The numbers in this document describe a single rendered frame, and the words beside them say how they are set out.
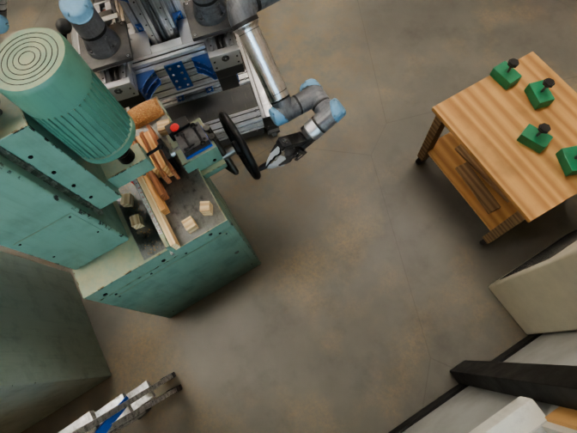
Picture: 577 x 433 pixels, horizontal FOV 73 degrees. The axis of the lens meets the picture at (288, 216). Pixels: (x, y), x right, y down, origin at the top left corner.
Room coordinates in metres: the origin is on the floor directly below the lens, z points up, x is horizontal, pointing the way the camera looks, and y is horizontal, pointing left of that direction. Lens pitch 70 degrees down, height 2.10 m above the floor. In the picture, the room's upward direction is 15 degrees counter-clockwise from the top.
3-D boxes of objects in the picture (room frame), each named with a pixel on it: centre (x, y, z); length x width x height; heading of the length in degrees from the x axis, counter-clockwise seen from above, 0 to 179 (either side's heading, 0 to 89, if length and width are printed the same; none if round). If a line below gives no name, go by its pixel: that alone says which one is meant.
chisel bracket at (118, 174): (0.70, 0.45, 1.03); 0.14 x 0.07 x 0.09; 106
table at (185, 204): (0.76, 0.34, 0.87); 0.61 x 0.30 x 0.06; 16
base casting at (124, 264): (0.67, 0.55, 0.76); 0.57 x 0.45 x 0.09; 106
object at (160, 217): (0.72, 0.46, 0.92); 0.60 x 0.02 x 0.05; 16
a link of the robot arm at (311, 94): (0.88, -0.20, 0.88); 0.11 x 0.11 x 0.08; 15
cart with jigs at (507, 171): (0.67, -1.13, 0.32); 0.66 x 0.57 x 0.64; 15
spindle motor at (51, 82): (0.71, 0.44, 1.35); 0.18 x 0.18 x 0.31
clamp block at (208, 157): (0.78, 0.26, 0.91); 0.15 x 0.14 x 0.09; 16
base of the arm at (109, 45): (1.47, 0.58, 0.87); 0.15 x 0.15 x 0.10
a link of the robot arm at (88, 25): (1.48, 0.59, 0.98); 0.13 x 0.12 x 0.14; 16
